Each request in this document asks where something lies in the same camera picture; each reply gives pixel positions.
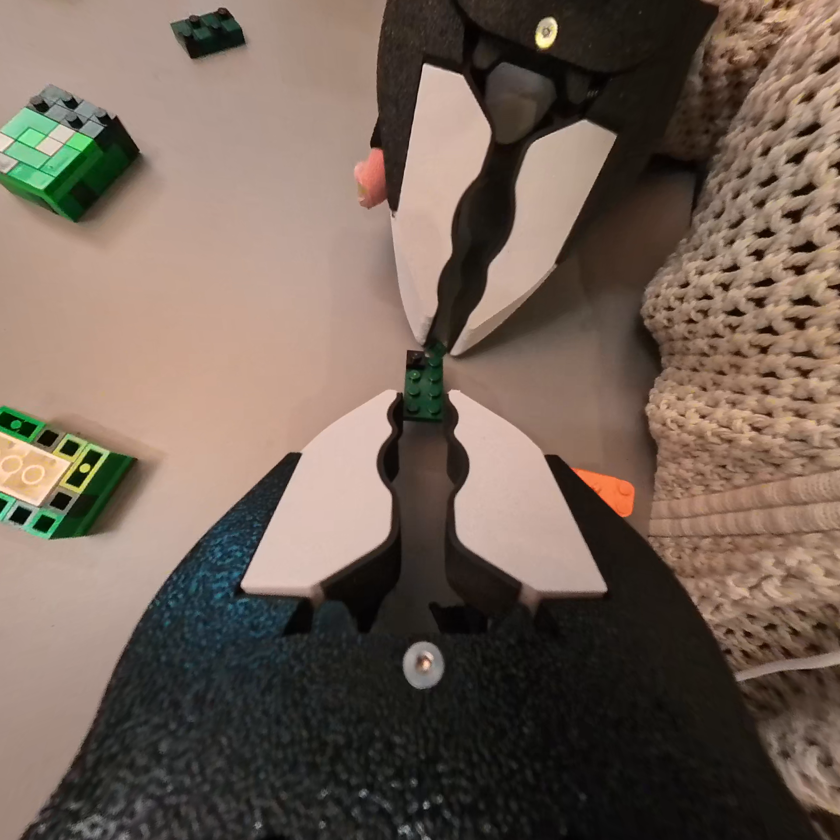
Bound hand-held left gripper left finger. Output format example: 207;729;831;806
240;390;403;633

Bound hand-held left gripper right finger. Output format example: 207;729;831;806
446;390;609;633

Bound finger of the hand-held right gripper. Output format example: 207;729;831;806
448;120;619;358
390;62;494;345

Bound dark green lego assembly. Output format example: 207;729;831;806
402;360;448;422

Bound person's right forearm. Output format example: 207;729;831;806
656;0;840;172

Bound green lego face block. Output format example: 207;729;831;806
0;406;137;540

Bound dark green flat lego plate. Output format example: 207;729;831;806
171;8;247;60

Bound green lego block dark studs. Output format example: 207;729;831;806
0;84;140;223

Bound person's right hand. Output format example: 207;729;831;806
353;147;388;211

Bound orange brick separator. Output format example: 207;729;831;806
570;467;636;518

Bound white earphone cable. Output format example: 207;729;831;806
734;653;840;683

